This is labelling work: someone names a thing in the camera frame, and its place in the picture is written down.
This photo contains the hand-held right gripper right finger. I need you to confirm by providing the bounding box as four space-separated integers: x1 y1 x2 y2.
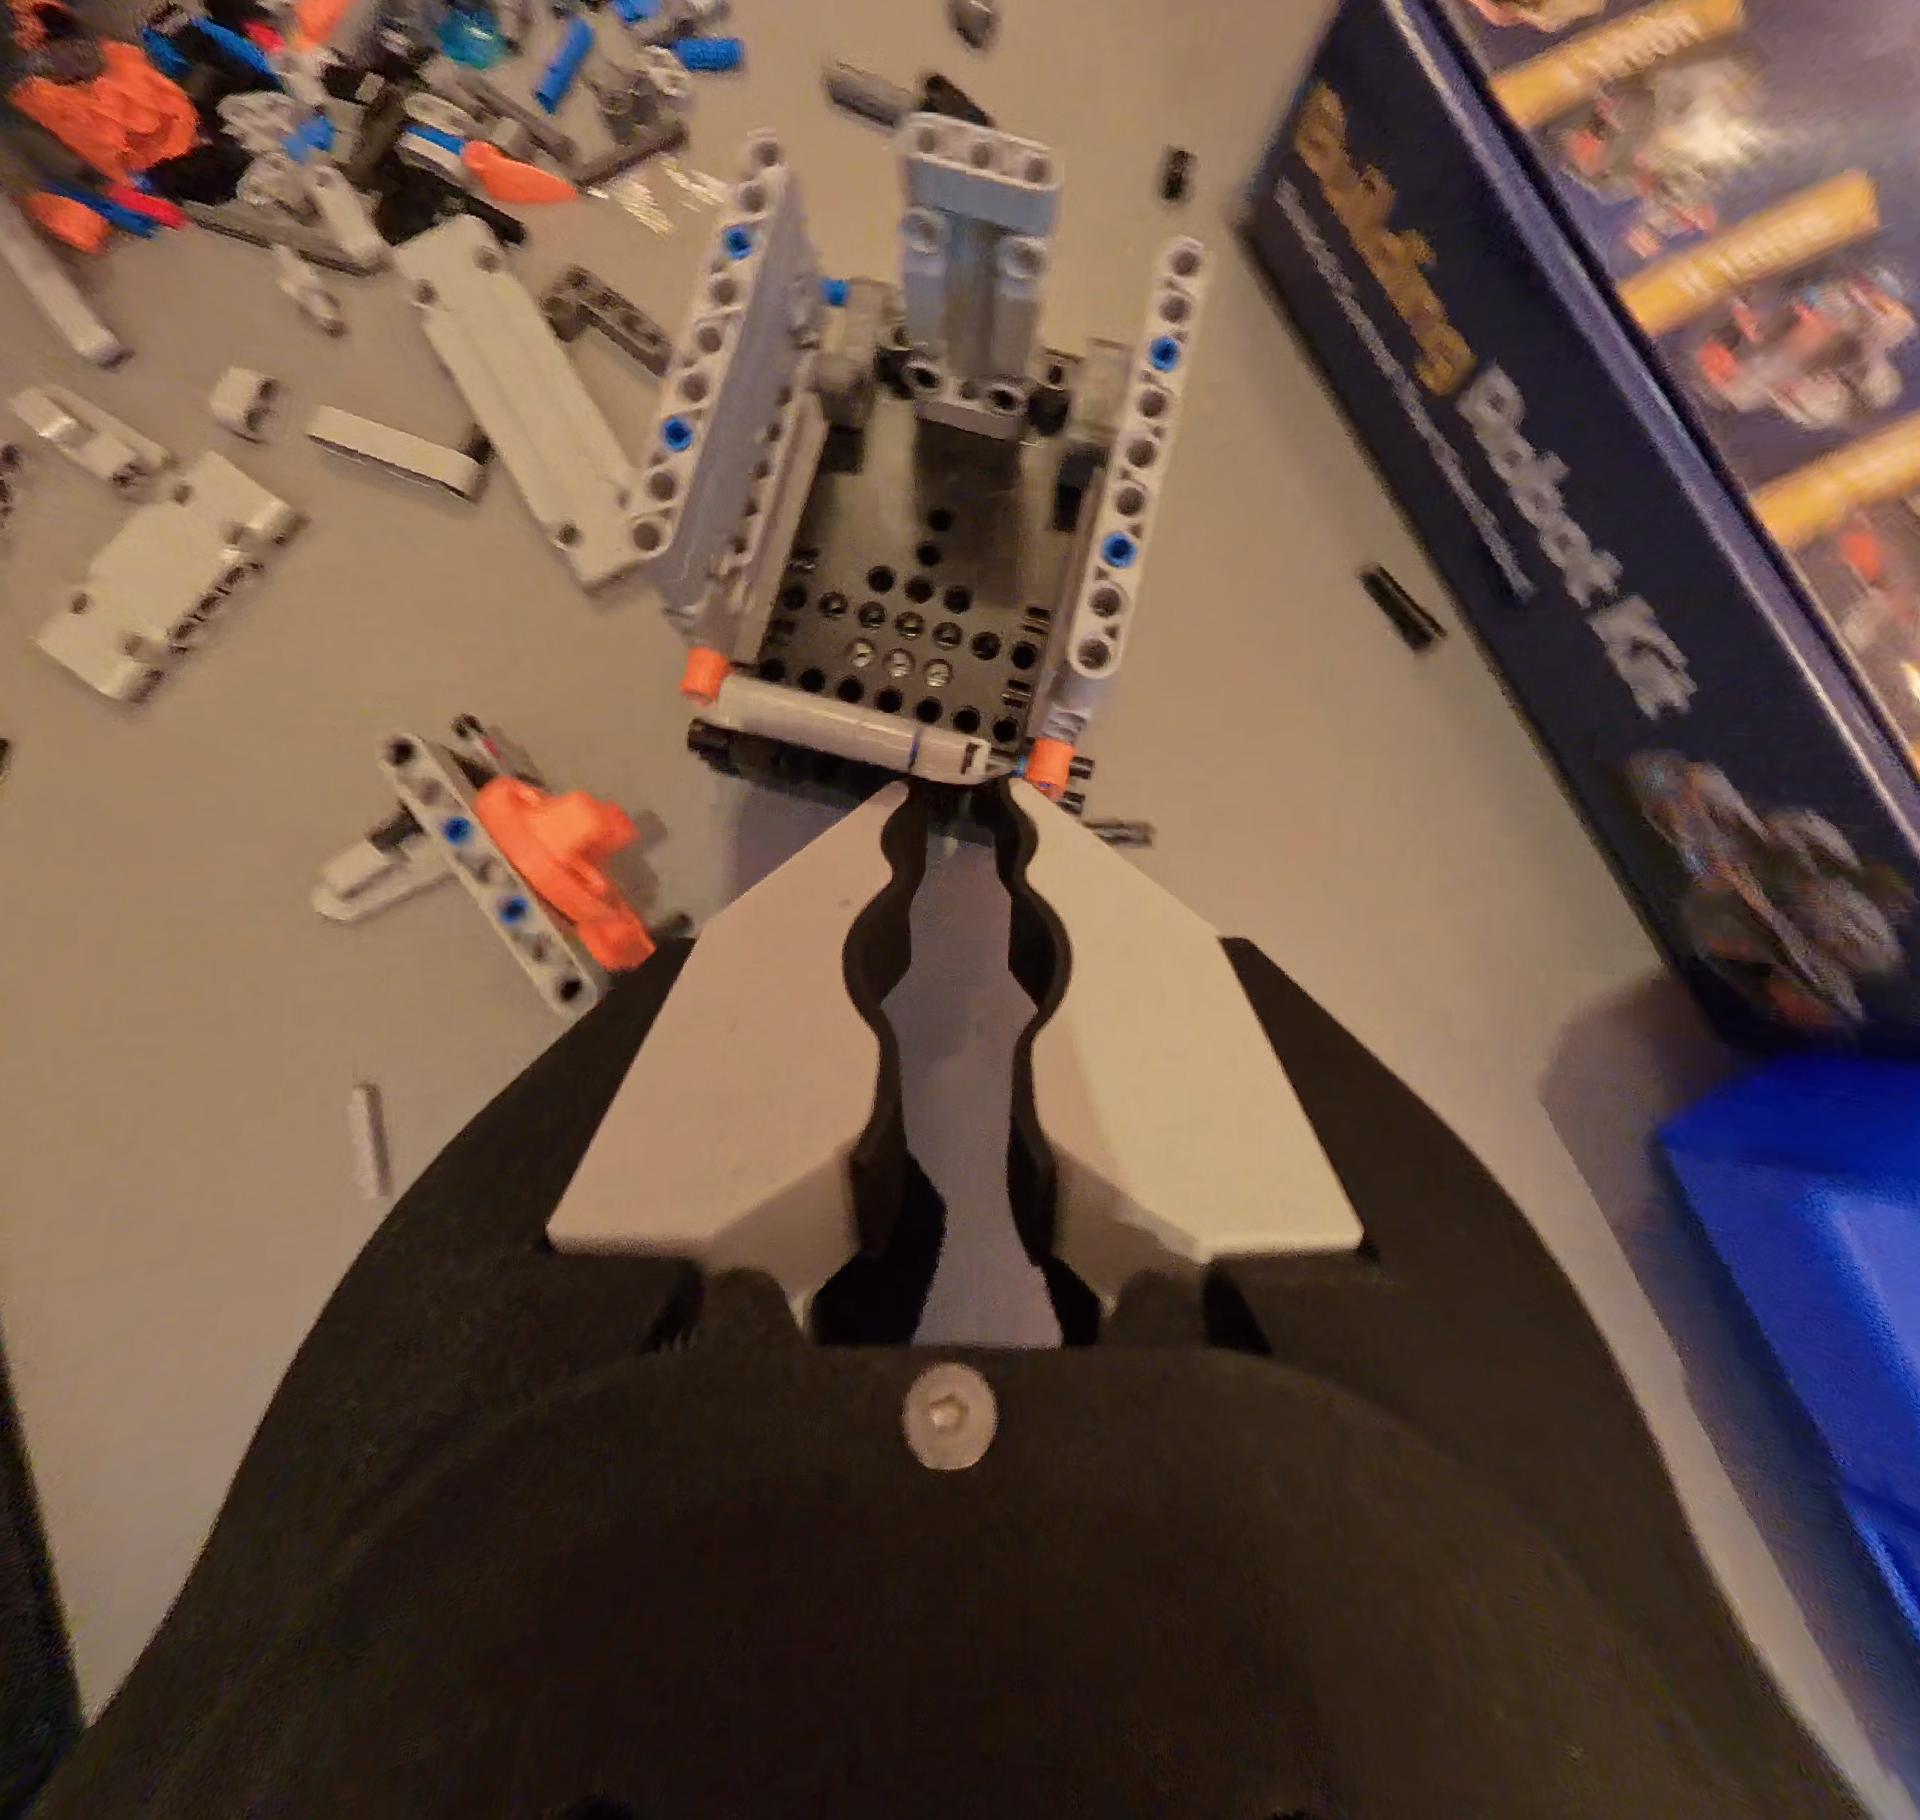
1001 781 1372 1339

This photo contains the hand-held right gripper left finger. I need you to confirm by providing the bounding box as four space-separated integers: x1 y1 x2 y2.
550 781 921 1339

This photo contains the orange and grey wing assembly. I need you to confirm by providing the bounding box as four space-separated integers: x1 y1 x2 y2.
311 710 668 1019

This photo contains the grey building kit robot assembly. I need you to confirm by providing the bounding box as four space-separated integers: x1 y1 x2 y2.
646 111 1208 801

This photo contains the blue plastic bin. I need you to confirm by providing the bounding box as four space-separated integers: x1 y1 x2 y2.
1660 1057 1920 1641

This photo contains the pile of small building pieces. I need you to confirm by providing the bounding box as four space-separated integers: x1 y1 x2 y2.
0 0 1053 712

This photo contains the black connector pin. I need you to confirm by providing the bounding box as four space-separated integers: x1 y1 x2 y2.
1361 562 1448 652

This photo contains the blue robot kit box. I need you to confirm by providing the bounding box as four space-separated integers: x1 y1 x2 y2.
1246 0 1920 1048

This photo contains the wide light grey panel piece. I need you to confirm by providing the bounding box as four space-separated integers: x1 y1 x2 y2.
392 215 657 592

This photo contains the dark grey studded beam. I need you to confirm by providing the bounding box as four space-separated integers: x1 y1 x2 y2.
547 266 678 376

